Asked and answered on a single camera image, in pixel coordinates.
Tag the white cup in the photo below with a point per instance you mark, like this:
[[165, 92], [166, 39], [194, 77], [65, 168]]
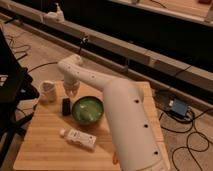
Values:
[[47, 91]]

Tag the white object on ledge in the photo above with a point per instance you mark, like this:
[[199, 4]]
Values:
[[58, 15]]

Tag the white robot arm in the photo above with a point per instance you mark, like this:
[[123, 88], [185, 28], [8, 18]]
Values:
[[132, 135]]

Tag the red chili pepper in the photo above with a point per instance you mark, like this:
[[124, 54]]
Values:
[[114, 159]]

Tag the white plastic bottle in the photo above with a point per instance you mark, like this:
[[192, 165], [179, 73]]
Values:
[[78, 137]]

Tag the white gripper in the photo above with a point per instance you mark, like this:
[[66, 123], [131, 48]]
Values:
[[69, 83]]

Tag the green bowl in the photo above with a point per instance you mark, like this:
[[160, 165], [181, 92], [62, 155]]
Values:
[[87, 110]]

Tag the black eraser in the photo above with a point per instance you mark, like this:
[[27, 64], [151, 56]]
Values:
[[66, 110]]

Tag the blue power box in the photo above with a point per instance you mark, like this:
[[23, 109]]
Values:
[[178, 108]]

